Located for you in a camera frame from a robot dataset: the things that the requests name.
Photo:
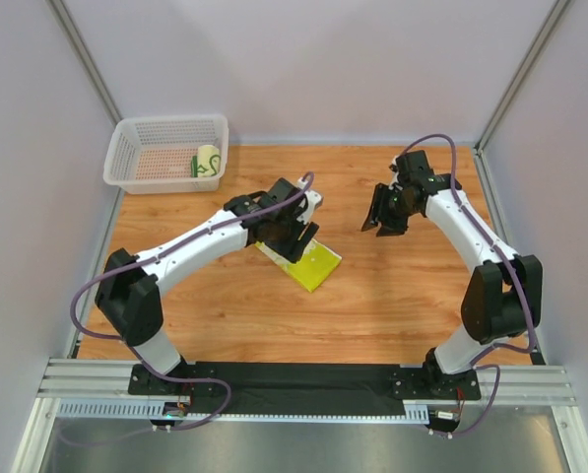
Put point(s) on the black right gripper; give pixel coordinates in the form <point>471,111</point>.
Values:
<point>387,210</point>

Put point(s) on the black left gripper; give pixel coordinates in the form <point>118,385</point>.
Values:
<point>288,236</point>

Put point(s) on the yellow and cream towel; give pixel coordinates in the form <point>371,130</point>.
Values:
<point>317,263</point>

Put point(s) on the green and cream patterned towel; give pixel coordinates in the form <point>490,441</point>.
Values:
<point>206,162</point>

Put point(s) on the white perforated plastic basket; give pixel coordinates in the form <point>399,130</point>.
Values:
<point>151,155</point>

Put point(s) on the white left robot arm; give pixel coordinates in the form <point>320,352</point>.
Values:
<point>132,286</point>

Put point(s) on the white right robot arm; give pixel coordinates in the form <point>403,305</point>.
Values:
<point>502,304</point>

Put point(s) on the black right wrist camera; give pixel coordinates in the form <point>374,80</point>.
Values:
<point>412,166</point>

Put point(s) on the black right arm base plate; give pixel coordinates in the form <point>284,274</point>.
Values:
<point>418,384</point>

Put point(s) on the aluminium right corner post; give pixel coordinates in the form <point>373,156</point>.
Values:
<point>528,62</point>

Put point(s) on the aluminium corner post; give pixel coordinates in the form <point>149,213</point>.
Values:
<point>66,22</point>
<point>528,62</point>

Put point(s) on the aluminium front frame rail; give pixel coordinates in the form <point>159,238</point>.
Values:
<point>508,385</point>

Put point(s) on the aluminium left corner post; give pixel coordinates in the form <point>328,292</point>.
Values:
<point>66,22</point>

